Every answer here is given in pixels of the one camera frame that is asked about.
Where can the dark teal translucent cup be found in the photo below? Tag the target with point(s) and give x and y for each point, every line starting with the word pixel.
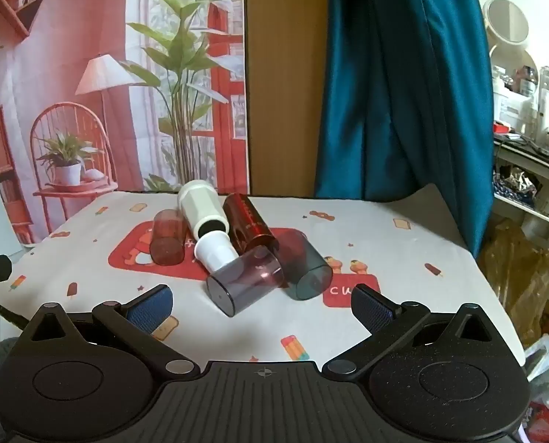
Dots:
pixel 307 265

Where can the purple translucent cup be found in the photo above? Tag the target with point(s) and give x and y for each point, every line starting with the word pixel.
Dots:
pixel 244 279

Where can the small white cup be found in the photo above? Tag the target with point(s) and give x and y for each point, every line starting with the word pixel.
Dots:
pixel 215 251

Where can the printed room wall tapestry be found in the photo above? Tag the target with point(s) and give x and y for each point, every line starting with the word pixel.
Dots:
pixel 117 78

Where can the white ribbed cup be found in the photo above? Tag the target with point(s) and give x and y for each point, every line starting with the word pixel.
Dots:
pixel 200 207

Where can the round white mirror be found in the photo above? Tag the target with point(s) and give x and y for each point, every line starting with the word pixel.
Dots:
pixel 507 21

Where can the printed white tablecloth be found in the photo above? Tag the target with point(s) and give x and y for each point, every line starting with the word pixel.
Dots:
pixel 394 258

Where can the brown translucent cup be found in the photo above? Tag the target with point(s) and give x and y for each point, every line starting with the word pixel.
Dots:
pixel 167 237

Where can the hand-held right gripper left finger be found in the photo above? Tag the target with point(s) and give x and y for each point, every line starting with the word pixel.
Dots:
pixel 149 311

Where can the yellow-brown plastic bag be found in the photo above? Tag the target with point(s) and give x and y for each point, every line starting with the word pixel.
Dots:
pixel 526 277

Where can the brown cardboard panel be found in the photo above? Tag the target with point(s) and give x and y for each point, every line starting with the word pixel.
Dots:
pixel 286 83

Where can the dark red cup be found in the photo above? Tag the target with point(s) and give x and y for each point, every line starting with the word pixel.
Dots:
pixel 249 224

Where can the row of white bottles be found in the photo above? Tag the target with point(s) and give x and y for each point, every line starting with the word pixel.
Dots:
pixel 546 110

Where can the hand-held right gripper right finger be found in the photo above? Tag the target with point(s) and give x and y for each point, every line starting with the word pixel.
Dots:
pixel 371 310

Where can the teal curtain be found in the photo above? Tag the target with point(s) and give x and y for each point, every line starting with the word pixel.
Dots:
pixel 403 87

